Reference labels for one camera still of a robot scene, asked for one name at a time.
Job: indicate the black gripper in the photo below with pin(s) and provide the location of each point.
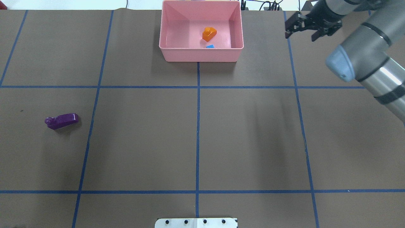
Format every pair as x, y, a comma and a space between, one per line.
322, 18

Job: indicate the orange wedge block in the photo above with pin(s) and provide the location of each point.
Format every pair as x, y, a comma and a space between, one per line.
208, 33

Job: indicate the purple wedge block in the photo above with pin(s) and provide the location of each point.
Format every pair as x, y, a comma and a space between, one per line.
61, 121

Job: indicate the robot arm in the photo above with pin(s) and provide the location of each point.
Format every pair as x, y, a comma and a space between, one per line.
362, 56

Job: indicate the pink plastic box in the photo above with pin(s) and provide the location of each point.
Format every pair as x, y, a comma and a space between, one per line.
182, 24

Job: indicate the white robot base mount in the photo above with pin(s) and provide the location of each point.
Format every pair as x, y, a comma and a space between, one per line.
196, 223

